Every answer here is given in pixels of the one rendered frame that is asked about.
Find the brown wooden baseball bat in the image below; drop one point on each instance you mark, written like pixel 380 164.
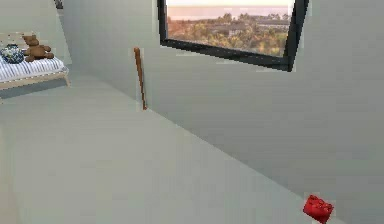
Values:
pixel 139 73

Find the black framed window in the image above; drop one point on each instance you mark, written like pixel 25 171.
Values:
pixel 230 30

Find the blue patterned pillow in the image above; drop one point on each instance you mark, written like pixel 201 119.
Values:
pixel 12 54

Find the brown teddy bear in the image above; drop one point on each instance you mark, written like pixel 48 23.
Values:
pixel 36 50

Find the red toy brick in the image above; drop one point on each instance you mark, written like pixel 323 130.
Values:
pixel 318 208

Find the wooden bed with striped sheet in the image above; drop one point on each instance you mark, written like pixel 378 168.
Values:
pixel 30 71

